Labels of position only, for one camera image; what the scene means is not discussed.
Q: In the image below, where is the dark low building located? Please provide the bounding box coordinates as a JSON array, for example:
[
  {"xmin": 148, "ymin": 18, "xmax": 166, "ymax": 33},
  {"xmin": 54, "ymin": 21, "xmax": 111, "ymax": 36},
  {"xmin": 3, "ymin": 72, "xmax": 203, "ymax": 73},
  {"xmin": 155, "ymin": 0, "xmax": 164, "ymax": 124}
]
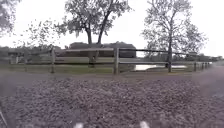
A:
[{"xmin": 54, "ymin": 41, "xmax": 138, "ymax": 60}]

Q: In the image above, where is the pond water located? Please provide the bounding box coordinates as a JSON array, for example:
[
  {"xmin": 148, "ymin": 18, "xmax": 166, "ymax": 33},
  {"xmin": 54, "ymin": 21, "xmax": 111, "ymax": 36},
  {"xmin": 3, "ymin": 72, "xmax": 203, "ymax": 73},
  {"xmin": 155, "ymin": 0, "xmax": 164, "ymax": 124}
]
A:
[{"xmin": 133, "ymin": 63, "xmax": 189, "ymax": 72}]

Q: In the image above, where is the grey gravel path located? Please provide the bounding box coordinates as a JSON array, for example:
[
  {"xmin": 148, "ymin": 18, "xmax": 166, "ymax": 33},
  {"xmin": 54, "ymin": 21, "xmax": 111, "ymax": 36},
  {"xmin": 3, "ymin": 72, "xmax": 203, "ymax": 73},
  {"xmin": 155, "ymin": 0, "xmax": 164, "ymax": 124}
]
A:
[{"xmin": 0, "ymin": 64, "xmax": 224, "ymax": 128}]

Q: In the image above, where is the grass strip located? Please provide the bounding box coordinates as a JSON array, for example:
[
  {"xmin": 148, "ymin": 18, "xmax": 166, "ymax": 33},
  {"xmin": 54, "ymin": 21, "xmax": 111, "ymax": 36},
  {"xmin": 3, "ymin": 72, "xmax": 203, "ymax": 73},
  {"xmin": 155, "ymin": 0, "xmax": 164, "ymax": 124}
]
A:
[{"xmin": 0, "ymin": 56, "xmax": 224, "ymax": 76}]

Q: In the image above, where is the large forked tree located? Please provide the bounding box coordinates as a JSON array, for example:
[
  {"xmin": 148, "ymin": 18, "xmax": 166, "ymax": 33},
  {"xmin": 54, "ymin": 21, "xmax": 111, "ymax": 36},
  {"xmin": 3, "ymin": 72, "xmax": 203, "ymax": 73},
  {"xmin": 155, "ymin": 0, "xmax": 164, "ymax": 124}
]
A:
[{"xmin": 54, "ymin": 0, "xmax": 134, "ymax": 68}]

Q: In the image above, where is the tall thin tree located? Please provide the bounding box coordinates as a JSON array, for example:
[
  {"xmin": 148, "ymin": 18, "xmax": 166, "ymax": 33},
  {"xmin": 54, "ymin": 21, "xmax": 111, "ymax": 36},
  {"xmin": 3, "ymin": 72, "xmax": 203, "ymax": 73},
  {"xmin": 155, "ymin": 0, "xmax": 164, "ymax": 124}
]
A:
[{"xmin": 141, "ymin": 0, "xmax": 209, "ymax": 74}]

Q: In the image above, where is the robot's own part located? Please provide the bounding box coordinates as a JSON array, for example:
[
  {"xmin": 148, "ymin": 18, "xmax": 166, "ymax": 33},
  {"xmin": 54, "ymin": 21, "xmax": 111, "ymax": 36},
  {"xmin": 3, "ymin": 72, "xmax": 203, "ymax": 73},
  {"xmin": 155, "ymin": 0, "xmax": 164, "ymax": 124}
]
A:
[
  {"xmin": 139, "ymin": 120, "xmax": 151, "ymax": 128},
  {"xmin": 74, "ymin": 122, "xmax": 84, "ymax": 128}
]

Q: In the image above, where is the wooden rail fence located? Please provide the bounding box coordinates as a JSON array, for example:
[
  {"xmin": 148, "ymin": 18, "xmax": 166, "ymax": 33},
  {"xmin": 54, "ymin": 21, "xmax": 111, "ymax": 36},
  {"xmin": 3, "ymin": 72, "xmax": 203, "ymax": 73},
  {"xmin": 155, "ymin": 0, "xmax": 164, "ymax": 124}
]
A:
[{"xmin": 0, "ymin": 46, "xmax": 214, "ymax": 76}]

